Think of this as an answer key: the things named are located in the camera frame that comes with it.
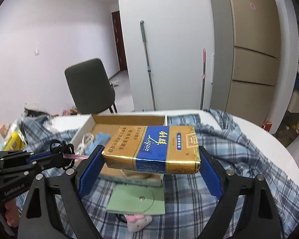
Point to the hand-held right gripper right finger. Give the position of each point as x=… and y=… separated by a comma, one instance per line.
x=210, y=176

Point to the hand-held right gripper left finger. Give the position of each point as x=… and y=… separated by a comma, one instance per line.
x=92, y=169

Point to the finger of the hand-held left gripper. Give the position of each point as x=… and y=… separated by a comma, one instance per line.
x=49, y=164
x=39, y=156

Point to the pink strip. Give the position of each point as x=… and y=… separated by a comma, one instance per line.
x=77, y=156

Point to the light blue packet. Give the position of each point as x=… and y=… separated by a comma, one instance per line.
x=101, y=138

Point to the cardboard box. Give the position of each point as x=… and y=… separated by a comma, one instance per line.
x=129, y=120

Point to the gold and blue cigarette pack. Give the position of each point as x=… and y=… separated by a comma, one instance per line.
x=152, y=149

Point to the person's left hand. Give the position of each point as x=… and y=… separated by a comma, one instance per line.
x=11, y=214

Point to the yellow packet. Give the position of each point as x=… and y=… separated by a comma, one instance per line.
x=13, y=142

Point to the clear plastic bag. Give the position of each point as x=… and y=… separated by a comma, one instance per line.
x=19, y=129

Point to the blue plaid shirt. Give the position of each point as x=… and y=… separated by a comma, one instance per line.
x=239, y=149

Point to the pink topped wooden cylinder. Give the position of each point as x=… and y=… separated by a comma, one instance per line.
x=3, y=130

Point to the green card with disc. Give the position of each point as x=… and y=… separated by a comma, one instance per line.
x=129, y=199

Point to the grey and white folded item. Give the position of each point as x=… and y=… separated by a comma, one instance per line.
x=35, y=105

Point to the pink plush toy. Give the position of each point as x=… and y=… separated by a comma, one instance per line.
x=139, y=222

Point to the small red box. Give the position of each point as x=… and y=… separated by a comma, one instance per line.
x=267, y=126

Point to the dark grey chair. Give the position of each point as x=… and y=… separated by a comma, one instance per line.
x=87, y=87

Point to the tan cardboard carton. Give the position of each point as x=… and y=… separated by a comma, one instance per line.
x=297, y=102

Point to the gold refrigerator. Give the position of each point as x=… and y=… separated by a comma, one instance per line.
x=251, y=54

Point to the dark brown door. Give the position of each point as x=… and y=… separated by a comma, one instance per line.
x=118, y=42

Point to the white light switch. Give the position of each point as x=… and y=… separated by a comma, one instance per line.
x=37, y=52

